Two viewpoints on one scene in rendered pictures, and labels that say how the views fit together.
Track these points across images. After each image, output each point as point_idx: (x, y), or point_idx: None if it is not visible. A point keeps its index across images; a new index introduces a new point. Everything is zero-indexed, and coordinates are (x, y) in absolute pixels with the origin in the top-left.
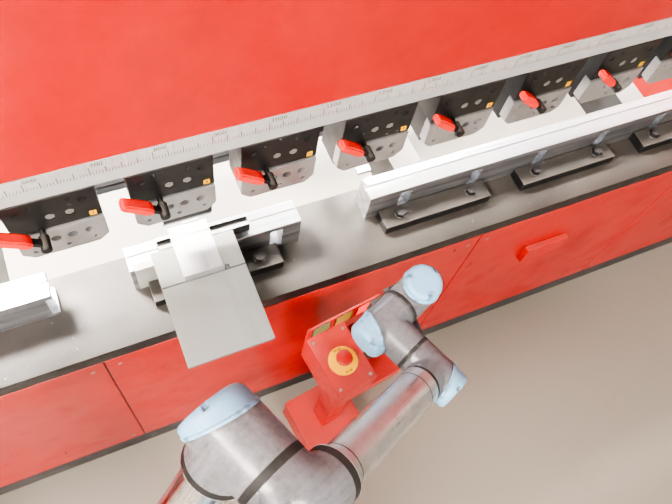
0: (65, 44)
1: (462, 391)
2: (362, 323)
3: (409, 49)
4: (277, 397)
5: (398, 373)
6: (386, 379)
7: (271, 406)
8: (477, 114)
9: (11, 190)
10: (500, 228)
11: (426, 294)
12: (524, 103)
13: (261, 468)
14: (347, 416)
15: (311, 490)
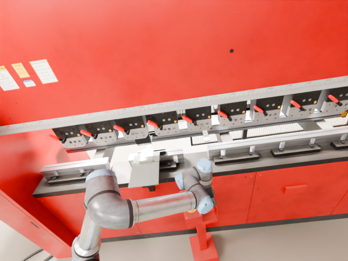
0: (90, 68)
1: (267, 257)
2: (177, 174)
3: (199, 82)
4: (189, 236)
5: (238, 240)
6: (233, 241)
7: (186, 239)
8: (239, 115)
9: (86, 116)
10: (265, 171)
11: (202, 167)
12: (260, 113)
13: (95, 193)
14: (211, 249)
15: (106, 206)
